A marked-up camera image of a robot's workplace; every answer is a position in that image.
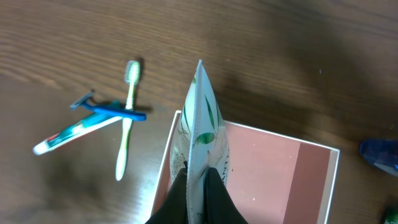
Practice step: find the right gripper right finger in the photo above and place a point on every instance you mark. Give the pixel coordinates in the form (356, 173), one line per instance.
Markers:
(219, 199)

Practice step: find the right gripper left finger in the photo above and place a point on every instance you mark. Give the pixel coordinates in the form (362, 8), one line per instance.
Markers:
(174, 208)

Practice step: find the white lotion tube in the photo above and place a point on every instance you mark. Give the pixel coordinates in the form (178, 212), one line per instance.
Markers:
(200, 139)

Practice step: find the blue disposable razor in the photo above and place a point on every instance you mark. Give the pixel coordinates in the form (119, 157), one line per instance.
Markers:
(110, 111)

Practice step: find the blue hand sanitizer bottle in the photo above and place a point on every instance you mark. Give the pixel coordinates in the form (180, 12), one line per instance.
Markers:
(381, 153)

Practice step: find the green soap box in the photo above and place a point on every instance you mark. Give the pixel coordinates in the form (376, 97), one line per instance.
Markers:
(390, 216)

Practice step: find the white box with pink interior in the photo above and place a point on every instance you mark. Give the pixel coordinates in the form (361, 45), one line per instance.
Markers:
(277, 179)

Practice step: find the teal white toothpaste tube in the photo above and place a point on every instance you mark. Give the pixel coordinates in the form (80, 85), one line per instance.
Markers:
(86, 125)

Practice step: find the green white toothbrush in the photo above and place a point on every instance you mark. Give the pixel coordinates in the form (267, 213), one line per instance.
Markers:
(132, 76)

